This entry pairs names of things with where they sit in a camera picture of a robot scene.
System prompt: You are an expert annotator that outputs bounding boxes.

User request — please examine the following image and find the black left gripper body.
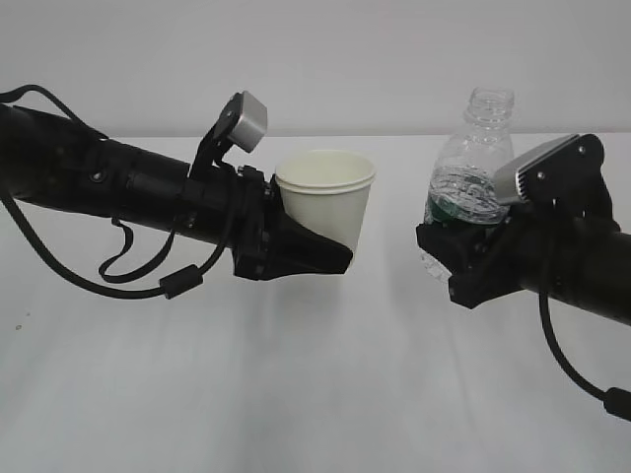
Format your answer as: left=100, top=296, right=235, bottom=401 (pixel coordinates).
left=186, top=165, right=301, bottom=282

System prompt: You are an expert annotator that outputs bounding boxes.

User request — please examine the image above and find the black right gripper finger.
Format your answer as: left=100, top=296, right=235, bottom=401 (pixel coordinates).
left=416, top=222, right=493, bottom=274

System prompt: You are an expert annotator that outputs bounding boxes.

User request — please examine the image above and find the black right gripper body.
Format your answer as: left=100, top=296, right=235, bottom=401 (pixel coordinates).
left=447, top=202, right=621, bottom=309

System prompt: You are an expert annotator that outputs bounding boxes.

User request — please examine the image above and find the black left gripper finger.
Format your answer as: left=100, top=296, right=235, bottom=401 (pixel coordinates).
left=275, top=189, right=354, bottom=274

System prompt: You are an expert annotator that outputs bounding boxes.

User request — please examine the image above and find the clear water bottle green label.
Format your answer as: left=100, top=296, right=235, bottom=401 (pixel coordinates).
left=423, top=87, right=515, bottom=226

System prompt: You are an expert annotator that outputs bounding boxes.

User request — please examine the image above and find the white paper cup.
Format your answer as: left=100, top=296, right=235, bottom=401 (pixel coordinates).
left=274, top=150, right=377, bottom=251

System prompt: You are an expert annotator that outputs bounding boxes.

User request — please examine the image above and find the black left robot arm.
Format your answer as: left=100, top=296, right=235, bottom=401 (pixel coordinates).
left=1, top=105, right=353, bottom=281

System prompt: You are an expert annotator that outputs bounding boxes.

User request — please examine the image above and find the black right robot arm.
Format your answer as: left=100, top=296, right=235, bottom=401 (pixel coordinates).
left=416, top=205, right=630, bottom=324

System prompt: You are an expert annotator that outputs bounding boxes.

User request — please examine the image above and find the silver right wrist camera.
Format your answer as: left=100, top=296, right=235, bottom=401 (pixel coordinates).
left=492, top=134, right=604, bottom=206

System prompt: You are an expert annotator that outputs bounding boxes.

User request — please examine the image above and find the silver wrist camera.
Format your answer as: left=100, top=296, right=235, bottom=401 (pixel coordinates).
left=492, top=134, right=604, bottom=206
left=188, top=91, right=268, bottom=180

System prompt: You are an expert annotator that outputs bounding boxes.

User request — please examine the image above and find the black left camera cable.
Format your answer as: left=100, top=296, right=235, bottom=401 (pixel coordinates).
left=0, top=85, right=236, bottom=302

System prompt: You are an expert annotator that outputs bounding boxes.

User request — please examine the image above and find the black camera cable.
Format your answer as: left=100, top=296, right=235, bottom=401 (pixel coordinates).
left=0, top=85, right=236, bottom=302
left=537, top=206, right=631, bottom=423

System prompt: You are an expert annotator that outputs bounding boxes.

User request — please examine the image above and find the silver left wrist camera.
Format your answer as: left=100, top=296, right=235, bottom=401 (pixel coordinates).
left=188, top=91, right=268, bottom=180

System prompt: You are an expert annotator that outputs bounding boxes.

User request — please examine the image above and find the black right camera cable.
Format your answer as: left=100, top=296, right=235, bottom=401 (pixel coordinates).
left=537, top=206, right=631, bottom=423

